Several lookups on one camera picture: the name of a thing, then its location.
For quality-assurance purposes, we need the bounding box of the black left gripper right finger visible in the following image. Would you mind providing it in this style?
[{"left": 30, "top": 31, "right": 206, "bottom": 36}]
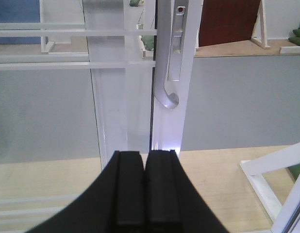
[{"left": 145, "top": 150, "right": 227, "bottom": 233}]

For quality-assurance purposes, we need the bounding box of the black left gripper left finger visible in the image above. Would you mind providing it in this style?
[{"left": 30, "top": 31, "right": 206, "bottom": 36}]
[{"left": 29, "top": 151, "right": 145, "bottom": 233}]

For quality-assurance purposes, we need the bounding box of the white curved door handle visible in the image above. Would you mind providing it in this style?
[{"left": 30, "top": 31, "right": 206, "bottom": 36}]
[{"left": 153, "top": 0, "right": 179, "bottom": 109}]

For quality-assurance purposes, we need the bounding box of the white framed sliding glass door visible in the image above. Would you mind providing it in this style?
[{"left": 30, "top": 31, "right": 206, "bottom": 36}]
[{"left": 0, "top": 0, "right": 202, "bottom": 233}]

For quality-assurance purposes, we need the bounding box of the white door lock plate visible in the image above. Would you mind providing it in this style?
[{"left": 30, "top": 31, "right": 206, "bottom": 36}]
[{"left": 168, "top": 5, "right": 186, "bottom": 81}]

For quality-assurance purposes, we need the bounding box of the brown wooden door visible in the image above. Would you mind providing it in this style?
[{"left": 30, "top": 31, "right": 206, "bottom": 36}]
[{"left": 199, "top": 0, "right": 260, "bottom": 47}]

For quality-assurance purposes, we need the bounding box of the light wooden base board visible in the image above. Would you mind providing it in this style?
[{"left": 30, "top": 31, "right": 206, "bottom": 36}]
[{"left": 0, "top": 143, "right": 300, "bottom": 233}]

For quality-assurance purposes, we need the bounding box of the green cushion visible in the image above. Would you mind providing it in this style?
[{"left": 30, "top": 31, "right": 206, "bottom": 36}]
[
  {"left": 287, "top": 164, "right": 300, "bottom": 181},
  {"left": 288, "top": 29, "right": 300, "bottom": 46}
]

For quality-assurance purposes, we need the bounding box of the fixed white framed glass panel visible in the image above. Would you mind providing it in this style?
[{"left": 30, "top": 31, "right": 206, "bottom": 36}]
[{"left": 0, "top": 0, "right": 134, "bottom": 164}]

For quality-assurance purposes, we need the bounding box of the far green cushion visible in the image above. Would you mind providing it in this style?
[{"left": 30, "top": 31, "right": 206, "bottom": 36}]
[{"left": 288, "top": 29, "right": 300, "bottom": 46}]

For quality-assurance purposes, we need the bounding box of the blue panel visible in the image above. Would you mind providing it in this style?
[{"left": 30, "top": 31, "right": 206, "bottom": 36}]
[{"left": 0, "top": 0, "right": 40, "bottom": 44}]

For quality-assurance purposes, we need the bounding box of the white door frame post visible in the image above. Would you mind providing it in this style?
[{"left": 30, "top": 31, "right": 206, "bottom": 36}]
[{"left": 271, "top": 175, "right": 300, "bottom": 233}]

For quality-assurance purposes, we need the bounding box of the white triangular support bracket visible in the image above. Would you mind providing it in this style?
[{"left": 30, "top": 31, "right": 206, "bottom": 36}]
[{"left": 240, "top": 142, "right": 300, "bottom": 223}]

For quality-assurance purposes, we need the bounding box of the far white triangular bracket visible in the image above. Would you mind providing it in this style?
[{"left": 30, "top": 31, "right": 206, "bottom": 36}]
[{"left": 250, "top": 0, "right": 270, "bottom": 50}]

